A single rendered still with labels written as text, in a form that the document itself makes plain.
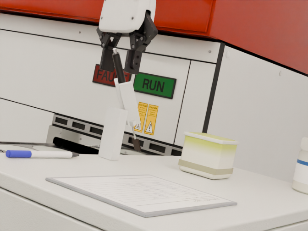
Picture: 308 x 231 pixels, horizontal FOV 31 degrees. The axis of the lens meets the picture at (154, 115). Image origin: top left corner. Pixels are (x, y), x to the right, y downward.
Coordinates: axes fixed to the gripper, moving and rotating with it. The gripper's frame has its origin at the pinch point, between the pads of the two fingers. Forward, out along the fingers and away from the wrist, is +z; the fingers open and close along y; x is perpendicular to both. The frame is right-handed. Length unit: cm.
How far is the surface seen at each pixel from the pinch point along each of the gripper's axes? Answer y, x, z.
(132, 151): -17.6, 24.3, 17.5
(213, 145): 19.5, 6.2, 11.5
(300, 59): -8, 76, -15
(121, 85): 8.6, -6.4, 4.5
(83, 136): -33.2, 21.7, 16.7
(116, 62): 8.6, -8.5, 1.0
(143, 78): -18.5, 24.5, 0.1
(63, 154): 9.4, -16.3, 16.4
